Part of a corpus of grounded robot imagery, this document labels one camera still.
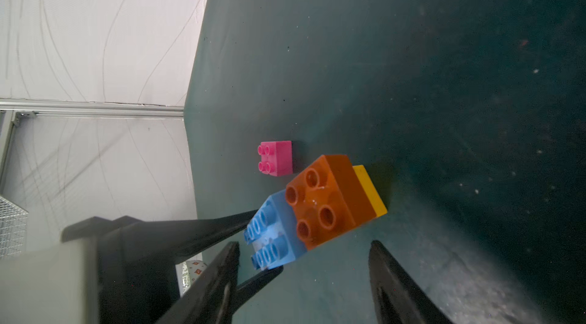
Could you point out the white wire basket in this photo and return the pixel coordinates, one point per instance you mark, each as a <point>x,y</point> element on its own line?
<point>13,221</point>

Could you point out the blue 2x4 lego brick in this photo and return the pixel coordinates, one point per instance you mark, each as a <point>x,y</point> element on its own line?
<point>273,235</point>

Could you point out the orange 2x2 lego brick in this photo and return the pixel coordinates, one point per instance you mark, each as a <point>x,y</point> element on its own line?
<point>328,200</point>

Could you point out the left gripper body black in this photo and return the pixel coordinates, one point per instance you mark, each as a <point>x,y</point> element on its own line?
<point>137,281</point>

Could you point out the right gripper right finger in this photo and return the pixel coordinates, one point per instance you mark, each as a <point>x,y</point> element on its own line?
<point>396,296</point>

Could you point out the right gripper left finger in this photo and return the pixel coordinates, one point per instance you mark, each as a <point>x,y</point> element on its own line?
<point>209,298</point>

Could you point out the yellow lego brick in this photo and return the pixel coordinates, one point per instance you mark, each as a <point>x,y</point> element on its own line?
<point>370,191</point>

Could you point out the pink 2x2 lego brick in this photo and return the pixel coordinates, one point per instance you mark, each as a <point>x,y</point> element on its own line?
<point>275,158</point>

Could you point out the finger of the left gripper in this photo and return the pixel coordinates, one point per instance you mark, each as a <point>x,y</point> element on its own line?
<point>253,286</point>
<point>188,237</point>

